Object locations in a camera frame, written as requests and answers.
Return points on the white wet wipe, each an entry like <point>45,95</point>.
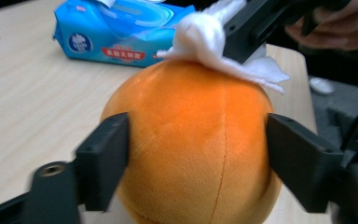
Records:
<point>202,37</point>

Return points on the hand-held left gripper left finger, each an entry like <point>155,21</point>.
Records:
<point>104,161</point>

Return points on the blue wet wipe pack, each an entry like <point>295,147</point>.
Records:
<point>112,34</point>

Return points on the orange plush toy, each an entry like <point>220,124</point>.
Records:
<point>192,140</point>

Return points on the white oval object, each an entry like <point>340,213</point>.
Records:
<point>322,86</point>

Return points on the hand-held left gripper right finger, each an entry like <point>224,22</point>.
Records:
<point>304,165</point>

